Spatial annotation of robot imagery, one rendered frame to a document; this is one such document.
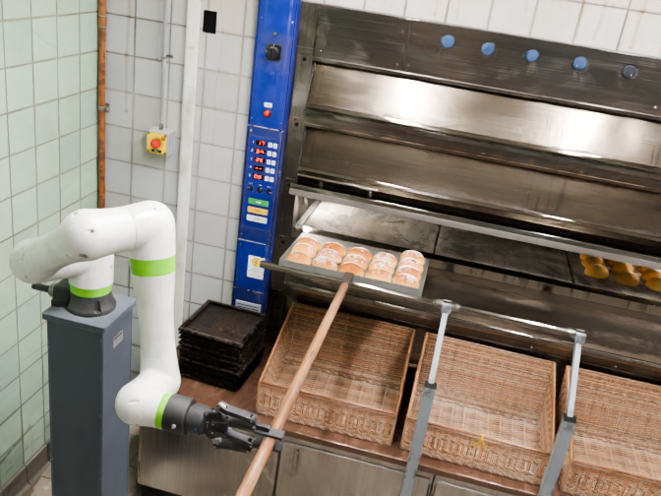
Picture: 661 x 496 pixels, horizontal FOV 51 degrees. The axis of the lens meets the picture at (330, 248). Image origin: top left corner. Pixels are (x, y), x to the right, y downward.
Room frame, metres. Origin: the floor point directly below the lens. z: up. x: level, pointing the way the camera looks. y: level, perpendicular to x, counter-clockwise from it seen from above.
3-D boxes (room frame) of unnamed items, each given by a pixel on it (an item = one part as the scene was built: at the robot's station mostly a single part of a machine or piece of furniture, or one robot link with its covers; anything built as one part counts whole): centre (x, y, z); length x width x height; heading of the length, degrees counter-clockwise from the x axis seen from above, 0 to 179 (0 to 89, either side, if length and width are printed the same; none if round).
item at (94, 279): (1.86, 0.71, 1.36); 0.16 x 0.13 x 0.19; 135
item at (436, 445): (2.37, -0.69, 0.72); 0.56 x 0.49 x 0.28; 80
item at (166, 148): (2.85, 0.77, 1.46); 0.10 x 0.07 x 0.10; 80
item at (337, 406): (2.47, -0.11, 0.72); 0.56 x 0.49 x 0.28; 81
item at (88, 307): (1.88, 0.76, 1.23); 0.26 x 0.15 x 0.06; 81
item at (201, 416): (1.41, 0.23, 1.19); 0.09 x 0.07 x 0.08; 81
